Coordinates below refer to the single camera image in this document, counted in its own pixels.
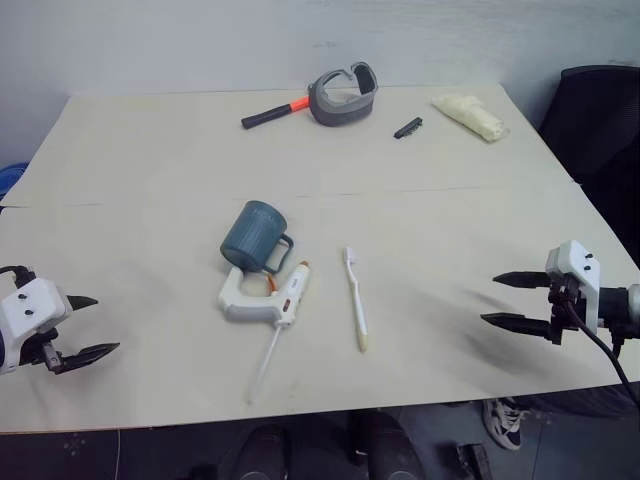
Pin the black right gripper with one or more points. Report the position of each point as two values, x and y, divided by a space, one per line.
564 310

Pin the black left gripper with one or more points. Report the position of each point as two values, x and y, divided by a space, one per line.
35 352

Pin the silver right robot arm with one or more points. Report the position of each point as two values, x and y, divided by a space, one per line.
617 305

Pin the black and white sneaker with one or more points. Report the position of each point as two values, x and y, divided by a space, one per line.
505 420

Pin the white toothbrush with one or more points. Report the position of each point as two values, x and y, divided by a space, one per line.
357 305

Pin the small black floor object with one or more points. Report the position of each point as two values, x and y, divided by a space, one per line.
475 461

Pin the blue round object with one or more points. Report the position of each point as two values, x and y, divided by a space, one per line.
9 176

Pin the white glue stick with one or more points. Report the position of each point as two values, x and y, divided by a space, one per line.
265 360

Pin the black office chair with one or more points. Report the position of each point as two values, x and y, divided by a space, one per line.
595 130

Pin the blue plastic mug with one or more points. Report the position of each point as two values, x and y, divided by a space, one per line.
252 235

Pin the small black comb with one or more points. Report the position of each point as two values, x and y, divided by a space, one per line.
407 128

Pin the white hot glue gun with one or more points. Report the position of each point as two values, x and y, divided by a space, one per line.
290 297

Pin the dark rounded shape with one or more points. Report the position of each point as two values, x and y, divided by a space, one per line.
267 452

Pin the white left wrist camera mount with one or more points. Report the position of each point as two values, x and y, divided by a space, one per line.
30 310

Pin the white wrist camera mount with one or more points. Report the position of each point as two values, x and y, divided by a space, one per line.
30 310
580 270

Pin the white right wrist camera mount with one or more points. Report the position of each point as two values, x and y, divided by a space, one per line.
580 270

